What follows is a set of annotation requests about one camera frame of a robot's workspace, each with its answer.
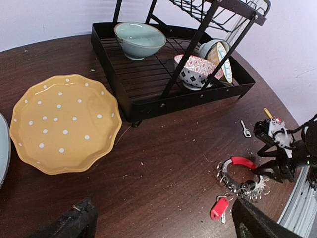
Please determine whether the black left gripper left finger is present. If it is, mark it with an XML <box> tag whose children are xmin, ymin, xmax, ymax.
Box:
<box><xmin>29</xmin><ymin>198</ymin><xmax>98</xmax><ymax>238</ymax></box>

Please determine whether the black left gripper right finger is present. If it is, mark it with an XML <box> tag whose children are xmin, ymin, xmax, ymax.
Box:
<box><xmin>232</xmin><ymin>198</ymin><xmax>300</xmax><ymax>238</ymax></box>

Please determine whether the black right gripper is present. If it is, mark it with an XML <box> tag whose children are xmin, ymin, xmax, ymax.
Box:
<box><xmin>252</xmin><ymin>115</ymin><xmax>317</xmax><ymax>183</ymax></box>

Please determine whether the large keyring with red grip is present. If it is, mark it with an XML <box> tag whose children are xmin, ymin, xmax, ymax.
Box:
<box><xmin>216</xmin><ymin>156</ymin><xmax>271</xmax><ymax>203</ymax></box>

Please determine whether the red tag key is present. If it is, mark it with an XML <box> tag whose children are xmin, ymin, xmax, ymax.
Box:
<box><xmin>210</xmin><ymin>193</ymin><xmax>233</xmax><ymax>224</ymax></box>

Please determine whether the bunch of tagged keys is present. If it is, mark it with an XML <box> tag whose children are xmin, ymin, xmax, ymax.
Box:
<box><xmin>264</xmin><ymin>108</ymin><xmax>282</xmax><ymax>124</ymax></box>

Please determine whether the loose silver key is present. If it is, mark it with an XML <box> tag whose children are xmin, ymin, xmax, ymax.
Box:
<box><xmin>240</xmin><ymin>120</ymin><xmax>251</xmax><ymax>138</ymax></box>

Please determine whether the yellow polka dot plate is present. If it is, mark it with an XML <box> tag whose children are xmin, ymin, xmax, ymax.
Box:
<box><xmin>9</xmin><ymin>74</ymin><xmax>122</xmax><ymax>175</ymax></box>

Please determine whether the pink patterned bowl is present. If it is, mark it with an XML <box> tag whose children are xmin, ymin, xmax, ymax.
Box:
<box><xmin>178</xmin><ymin>55</ymin><xmax>217</xmax><ymax>91</ymax></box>

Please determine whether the light blue flower plate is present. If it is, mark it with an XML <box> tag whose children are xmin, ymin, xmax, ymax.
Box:
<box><xmin>0</xmin><ymin>114</ymin><xmax>11</xmax><ymax>188</ymax></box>

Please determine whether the black metal dish rack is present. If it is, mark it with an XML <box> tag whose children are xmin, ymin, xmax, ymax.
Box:
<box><xmin>91</xmin><ymin>0</ymin><xmax>271</xmax><ymax>127</ymax></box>

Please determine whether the yellow blue patterned bowl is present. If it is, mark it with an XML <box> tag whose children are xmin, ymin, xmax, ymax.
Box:
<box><xmin>198</xmin><ymin>40</ymin><xmax>233</xmax><ymax>84</ymax></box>

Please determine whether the teal ceramic bowl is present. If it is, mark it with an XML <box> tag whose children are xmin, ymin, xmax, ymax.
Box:
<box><xmin>114</xmin><ymin>22</ymin><xmax>166</xmax><ymax>60</ymax></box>

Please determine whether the metal table edge rail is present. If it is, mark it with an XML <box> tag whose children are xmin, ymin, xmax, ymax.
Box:
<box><xmin>277</xmin><ymin>167</ymin><xmax>317</xmax><ymax>238</ymax></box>

